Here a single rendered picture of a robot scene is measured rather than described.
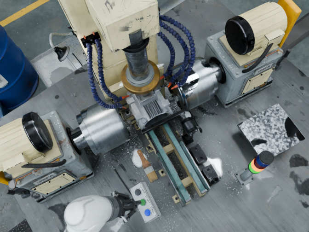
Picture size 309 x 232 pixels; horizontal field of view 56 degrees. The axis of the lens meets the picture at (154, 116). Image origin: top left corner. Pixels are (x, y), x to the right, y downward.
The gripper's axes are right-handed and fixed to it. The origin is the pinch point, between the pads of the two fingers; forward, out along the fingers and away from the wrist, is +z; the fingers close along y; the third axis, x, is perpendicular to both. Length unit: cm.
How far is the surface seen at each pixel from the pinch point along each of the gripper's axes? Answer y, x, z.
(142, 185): 6.8, -3.4, 8.2
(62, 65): 142, 38, 66
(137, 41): 44, -43, -30
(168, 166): 12.0, -12.7, 29.2
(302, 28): 91, -158, 184
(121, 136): 32.6, -5.1, 7.3
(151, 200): -1.2, -3.5, 9.0
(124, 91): 54, -16, 11
